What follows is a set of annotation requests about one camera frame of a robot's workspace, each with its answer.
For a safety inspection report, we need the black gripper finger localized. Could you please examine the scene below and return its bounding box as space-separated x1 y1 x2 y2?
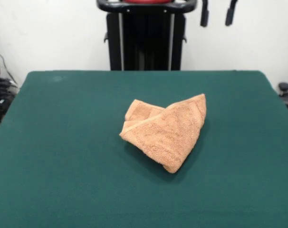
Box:
200 0 210 27
225 0 238 27

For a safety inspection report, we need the tan terry towel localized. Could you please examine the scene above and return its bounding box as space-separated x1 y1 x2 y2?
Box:
119 94 207 174

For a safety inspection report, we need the black chair base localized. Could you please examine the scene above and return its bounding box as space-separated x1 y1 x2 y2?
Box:
278 82 288 119

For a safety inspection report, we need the dark green tablecloth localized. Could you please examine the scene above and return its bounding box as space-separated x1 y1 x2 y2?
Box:
0 70 288 228

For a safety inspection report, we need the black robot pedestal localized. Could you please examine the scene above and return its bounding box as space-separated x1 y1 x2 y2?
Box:
96 0 197 71

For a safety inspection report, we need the black cable bundle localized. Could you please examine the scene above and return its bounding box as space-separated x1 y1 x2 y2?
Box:
0 77 20 124

